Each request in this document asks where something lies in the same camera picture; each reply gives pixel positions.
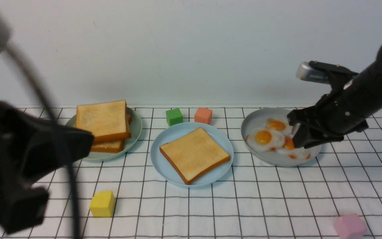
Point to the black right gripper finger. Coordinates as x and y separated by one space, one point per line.
305 116
311 135

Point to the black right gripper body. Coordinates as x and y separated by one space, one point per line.
349 103

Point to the fried egg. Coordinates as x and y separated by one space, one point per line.
279 124
288 149
265 139

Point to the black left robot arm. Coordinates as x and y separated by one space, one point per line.
31 148

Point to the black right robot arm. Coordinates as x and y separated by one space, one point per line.
374 71

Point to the grey plate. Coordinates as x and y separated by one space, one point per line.
257 119

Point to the salmon orange cube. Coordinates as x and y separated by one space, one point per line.
203 115

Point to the pink cube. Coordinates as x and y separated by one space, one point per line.
350 226

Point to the green cube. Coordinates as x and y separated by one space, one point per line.
174 116

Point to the light blue plate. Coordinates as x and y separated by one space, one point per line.
167 171

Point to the pale green plate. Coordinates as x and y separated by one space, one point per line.
135 127

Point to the yellow cube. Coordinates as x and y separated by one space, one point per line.
103 204

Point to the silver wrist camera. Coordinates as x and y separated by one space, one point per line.
306 73

